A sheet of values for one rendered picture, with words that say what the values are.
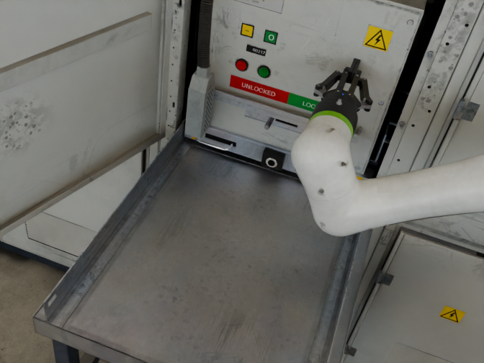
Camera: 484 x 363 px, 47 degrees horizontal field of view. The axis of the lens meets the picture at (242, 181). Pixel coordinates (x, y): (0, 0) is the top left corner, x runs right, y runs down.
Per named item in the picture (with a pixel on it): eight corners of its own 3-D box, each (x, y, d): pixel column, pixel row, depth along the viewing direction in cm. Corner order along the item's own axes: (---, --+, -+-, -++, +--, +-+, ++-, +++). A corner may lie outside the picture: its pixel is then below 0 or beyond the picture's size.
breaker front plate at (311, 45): (360, 180, 151) (421, 14, 119) (194, 126, 159) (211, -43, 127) (361, 177, 152) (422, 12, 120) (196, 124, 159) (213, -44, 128)
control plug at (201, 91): (200, 140, 147) (207, 83, 136) (184, 134, 148) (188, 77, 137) (211, 124, 153) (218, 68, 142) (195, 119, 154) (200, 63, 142)
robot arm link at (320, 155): (334, 142, 95) (275, 151, 100) (353, 200, 101) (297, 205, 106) (349, 101, 105) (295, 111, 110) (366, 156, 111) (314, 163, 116)
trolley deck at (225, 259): (317, 447, 108) (325, 433, 104) (35, 332, 118) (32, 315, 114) (372, 220, 157) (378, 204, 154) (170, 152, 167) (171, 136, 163)
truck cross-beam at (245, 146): (365, 196, 153) (372, 180, 149) (184, 136, 162) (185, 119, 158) (368, 185, 157) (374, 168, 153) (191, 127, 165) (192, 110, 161)
